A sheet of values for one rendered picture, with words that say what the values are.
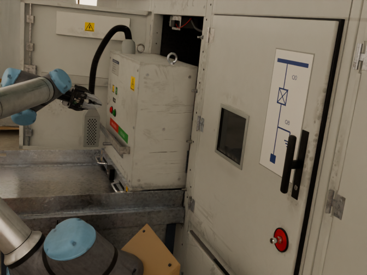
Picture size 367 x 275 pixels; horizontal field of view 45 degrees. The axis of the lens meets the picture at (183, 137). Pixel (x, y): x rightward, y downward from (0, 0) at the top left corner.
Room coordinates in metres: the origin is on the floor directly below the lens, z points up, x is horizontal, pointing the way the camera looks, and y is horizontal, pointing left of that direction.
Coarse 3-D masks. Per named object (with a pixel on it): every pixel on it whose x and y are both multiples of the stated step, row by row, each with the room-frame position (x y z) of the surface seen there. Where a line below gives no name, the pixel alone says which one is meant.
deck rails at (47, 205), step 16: (0, 160) 1.89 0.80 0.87; (16, 160) 1.92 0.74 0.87; (32, 160) 1.94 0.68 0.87; (48, 160) 1.97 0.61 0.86; (64, 160) 2.00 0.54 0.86; (80, 160) 2.03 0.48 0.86; (128, 192) 1.55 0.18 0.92; (144, 192) 1.58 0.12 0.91; (160, 192) 1.60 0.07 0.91; (176, 192) 1.63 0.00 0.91; (16, 208) 1.40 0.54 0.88; (32, 208) 1.42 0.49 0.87; (48, 208) 1.44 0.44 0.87; (64, 208) 1.46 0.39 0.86; (80, 208) 1.48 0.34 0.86; (96, 208) 1.51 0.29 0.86; (112, 208) 1.53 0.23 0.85; (128, 208) 1.55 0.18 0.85; (144, 208) 1.57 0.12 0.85
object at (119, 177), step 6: (102, 150) 2.02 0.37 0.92; (108, 156) 1.94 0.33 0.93; (108, 162) 1.90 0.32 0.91; (114, 168) 1.79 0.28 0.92; (114, 174) 1.78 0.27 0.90; (120, 174) 1.71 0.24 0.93; (114, 180) 1.78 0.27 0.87; (120, 180) 1.69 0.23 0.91; (120, 186) 1.68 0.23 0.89; (126, 192) 1.60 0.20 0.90
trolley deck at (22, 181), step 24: (0, 168) 1.85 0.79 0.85; (24, 168) 1.88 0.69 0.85; (48, 168) 1.92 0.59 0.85; (72, 168) 1.95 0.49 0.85; (96, 168) 1.98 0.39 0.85; (0, 192) 1.59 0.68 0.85; (24, 192) 1.62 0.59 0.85; (48, 192) 1.64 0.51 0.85; (72, 192) 1.67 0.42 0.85; (96, 192) 1.69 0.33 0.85; (48, 216) 1.43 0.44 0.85; (72, 216) 1.44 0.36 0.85; (96, 216) 1.48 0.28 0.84; (120, 216) 1.51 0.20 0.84; (144, 216) 1.54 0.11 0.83; (168, 216) 1.58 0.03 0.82
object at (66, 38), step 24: (24, 0) 2.18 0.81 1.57; (24, 24) 2.18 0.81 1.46; (48, 24) 2.21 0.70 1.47; (72, 24) 2.19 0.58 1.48; (96, 24) 2.19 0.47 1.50; (120, 24) 2.19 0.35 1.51; (144, 24) 2.22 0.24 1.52; (24, 48) 2.21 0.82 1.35; (48, 48) 2.21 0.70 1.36; (72, 48) 2.21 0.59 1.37; (96, 48) 2.22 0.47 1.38; (120, 48) 2.22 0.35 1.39; (48, 72) 2.21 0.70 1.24; (72, 72) 2.21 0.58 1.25; (96, 72) 2.22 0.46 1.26; (96, 96) 2.22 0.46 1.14; (48, 120) 2.21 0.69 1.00; (72, 120) 2.22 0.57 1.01; (24, 144) 2.21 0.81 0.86; (48, 144) 2.21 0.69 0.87; (72, 144) 2.22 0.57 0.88
